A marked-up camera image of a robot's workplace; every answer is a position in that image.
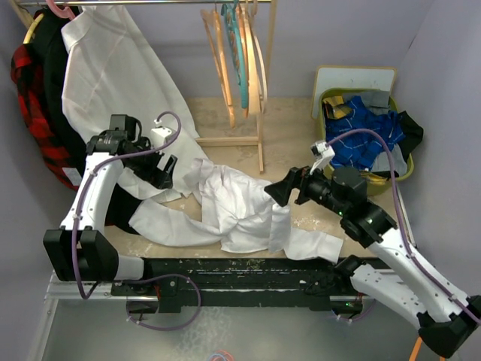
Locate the yellow hanger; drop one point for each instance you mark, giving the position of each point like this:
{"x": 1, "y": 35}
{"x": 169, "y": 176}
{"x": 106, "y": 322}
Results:
{"x": 31, "y": 30}

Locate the teal hanger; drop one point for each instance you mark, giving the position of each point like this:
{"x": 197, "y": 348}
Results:
{"x": 232, "y": 27}

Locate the hanging white shirt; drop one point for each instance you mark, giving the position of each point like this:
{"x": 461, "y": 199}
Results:
{"x": 111, "y": 69}

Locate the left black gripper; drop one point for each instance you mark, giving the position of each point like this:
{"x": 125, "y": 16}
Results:
{"x": 161, "y": 179}

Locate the wooden hanger middle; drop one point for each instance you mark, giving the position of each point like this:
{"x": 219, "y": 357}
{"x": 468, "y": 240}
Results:
{"x": 254, "y": 106}

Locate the wooden hanger leftmost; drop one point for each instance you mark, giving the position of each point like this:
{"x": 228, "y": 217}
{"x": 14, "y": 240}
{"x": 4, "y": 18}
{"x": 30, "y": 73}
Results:
{"x": 213, "y": 29}

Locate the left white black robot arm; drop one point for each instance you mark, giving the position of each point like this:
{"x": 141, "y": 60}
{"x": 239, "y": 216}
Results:
{"x": 79, "y": 250}

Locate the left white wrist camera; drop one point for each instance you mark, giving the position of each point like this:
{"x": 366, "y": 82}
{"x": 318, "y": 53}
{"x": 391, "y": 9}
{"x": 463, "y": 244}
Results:
{"x": 160, "y": 135}

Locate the wooden clothes rack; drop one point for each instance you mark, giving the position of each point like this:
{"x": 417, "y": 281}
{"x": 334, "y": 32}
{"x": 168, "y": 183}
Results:
{"x": 257, "y": 140}

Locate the white shirt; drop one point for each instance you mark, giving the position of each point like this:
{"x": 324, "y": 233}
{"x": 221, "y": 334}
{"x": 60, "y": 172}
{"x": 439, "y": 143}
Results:
{"x": 111, "y": 69}
{"x": 235, "y": 211}

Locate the yellow black cloth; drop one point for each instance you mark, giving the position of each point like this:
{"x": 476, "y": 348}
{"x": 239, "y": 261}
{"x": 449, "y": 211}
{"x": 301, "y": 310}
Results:
{"x": 335, "y": 108}

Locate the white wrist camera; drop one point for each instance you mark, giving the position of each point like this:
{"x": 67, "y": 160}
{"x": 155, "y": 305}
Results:
{"x": 323, "y": 153}
{"x": 160, "y": 135}

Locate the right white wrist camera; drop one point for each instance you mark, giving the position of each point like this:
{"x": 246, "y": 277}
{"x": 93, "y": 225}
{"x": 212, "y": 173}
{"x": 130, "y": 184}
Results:
{"x": 323, "y": 153}

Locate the wooden hanger rightmost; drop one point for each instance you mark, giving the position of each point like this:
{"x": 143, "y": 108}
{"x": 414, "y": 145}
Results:
{"x": 263, "y": 91}

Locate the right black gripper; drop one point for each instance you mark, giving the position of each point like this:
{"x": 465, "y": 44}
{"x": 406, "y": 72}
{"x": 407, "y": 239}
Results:
{"x": 296, "y": 177}

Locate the grey cloth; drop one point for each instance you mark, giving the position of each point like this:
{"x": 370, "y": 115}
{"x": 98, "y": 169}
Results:
{"x": 376, "y": 99}

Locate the olive green laundry basket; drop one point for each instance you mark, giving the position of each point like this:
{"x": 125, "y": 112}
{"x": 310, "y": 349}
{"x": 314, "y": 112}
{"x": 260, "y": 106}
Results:
{"x": 378, "y": 177}

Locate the orange hanger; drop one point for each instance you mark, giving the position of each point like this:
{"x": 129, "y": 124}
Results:
{"x": 416, "y": 349}

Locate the red black plaid shirt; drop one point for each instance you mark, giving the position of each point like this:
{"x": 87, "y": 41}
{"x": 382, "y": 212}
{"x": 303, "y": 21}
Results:
{"x": 28, "y": 76}

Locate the blue shirt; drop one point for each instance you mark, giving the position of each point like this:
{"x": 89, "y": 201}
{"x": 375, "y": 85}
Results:
{"x": 361, "y": 148}

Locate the hanging black shirt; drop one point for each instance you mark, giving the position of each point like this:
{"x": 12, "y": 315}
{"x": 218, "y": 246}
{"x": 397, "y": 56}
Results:
{"x": 49, "y": 46}

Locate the wooden hanger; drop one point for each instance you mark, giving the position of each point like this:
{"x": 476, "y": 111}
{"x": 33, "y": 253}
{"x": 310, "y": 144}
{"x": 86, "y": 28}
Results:
{"x": 254, "y": 106}
{"x": 213, "y": 29}
{"x": 263, "y": 91}

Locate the pink hanger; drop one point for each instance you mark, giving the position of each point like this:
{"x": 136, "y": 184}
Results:
{"x": 61, "y": 11}

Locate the black cloth in basket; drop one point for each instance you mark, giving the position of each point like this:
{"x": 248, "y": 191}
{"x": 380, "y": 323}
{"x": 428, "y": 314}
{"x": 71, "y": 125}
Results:
{"x": 406, "y": 133}

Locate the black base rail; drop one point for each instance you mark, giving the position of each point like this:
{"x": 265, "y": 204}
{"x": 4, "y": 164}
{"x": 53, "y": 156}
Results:
{"x": 252, "y": 282}

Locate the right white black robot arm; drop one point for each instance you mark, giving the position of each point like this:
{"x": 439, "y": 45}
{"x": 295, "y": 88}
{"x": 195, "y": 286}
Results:
{"x": 443, "y": 315}

